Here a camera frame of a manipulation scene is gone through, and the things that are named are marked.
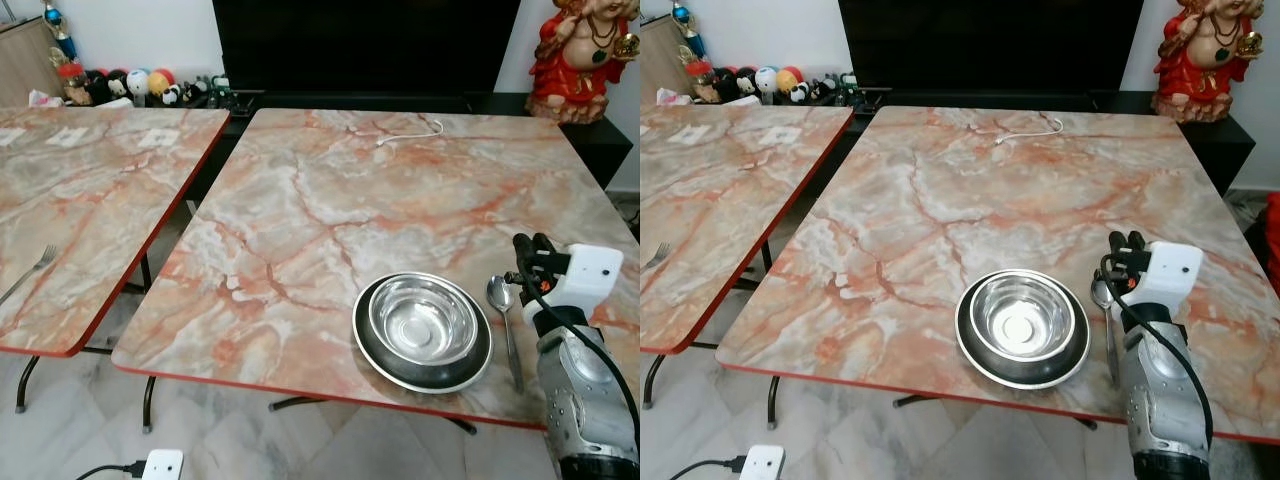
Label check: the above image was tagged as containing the steel spoon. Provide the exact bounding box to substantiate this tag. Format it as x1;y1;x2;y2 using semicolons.
486;276;526;394
1091;278;1122;387

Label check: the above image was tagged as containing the stainless steel bowl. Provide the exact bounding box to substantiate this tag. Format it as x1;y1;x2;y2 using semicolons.
965;275;1078;363
368;274;480;367

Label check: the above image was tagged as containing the red object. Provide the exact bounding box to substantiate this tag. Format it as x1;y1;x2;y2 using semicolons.
1264;192;1280;273

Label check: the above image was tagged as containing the round steel plate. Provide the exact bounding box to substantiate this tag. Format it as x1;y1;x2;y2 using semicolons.
352;272;494;393
955;269;1091;390

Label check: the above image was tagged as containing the red laughing Buddha statue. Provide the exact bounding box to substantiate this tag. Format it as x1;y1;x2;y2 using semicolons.
526;0;641;126
1152;0;1265;124

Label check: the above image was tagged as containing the marble-pattern side table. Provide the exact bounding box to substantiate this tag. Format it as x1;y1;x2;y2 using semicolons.
640;104;855;409
0;106;232;415

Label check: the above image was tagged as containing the large marble-pattern table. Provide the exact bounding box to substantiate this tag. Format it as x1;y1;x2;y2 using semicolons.
112;107;641;435
715;105;1280;447

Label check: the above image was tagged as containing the light wooden cabinet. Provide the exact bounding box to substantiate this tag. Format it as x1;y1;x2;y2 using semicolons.
640;14;693;107
0;16;67;109

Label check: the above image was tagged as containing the black television screen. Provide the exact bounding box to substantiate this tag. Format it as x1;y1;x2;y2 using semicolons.
212;0;523;97
838;0;1146;95

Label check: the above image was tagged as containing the black plush toy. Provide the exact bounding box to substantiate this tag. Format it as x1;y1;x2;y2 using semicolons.
84;69;132;107
712;67;759;105

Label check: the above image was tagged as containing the blue and gold trophy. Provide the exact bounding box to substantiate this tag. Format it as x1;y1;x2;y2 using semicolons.
41;0;80;63
669;0;707;61

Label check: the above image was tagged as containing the white power adapter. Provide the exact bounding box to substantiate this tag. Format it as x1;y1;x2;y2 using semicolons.
141;449;186;480
739;445;787;480

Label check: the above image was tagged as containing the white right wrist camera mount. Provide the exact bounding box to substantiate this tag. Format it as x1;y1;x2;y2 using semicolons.
545;244;624;323
1135;241;1205;313

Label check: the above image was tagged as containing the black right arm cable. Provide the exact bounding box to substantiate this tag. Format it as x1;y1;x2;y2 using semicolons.
513;262;641;441
1100;255;1215;451

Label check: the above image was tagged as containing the thin white cable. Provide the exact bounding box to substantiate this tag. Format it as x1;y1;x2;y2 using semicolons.
377;119;445;148
995;117;1065;147

